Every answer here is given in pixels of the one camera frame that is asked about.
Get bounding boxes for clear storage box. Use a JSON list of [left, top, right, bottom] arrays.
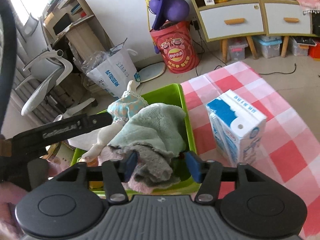
[[227, 37, 248, 61]]

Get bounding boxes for wooden desk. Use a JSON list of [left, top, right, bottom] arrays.
[[43, 0, 112, 61]]

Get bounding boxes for blue white milk carton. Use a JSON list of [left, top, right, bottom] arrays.
[[206, 90, 267, 167]]

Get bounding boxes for doll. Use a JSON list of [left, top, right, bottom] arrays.
[[81, 80, 149, 163]]

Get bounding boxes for grey green towel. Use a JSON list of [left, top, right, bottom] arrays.
[[107, 103, 186, 189]]

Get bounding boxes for pink checkered tablecloth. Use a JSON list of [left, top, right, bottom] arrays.
[[0, 61, 320, 239]]

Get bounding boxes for grey office chair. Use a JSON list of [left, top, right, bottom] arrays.
[[15, 13, 97, 119]]

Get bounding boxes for red chips bucket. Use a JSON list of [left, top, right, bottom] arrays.
[[150, 21, 200, 74]]

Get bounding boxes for round bathroom scale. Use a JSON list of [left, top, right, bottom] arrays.
[[138, 62, 166, 83]]

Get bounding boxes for blue lid storage box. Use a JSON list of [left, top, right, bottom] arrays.
[[253, 35, 282, 59]]

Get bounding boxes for black left-hand gripper tool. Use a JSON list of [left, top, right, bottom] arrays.
[[1, 112, 112, 191]]

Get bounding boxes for gold lid glass jar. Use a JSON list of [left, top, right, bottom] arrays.
[[42, 141, 75, 169]]

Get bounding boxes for purple bounce ball toy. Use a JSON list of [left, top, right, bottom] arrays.
[[146, 0, 190, 30]]

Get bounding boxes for white paper shopping bag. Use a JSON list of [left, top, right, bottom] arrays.
[[81, 41, 140, 98]]

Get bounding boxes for wooden cabinet with drawers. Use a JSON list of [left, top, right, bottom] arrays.
[[191, 0, 314, 63]]

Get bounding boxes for pink plush toy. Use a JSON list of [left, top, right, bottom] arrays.
[[98, 146, 155, 194]]

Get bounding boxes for green plastic bin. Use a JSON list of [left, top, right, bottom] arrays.
[[73, 84, 199, 195]]

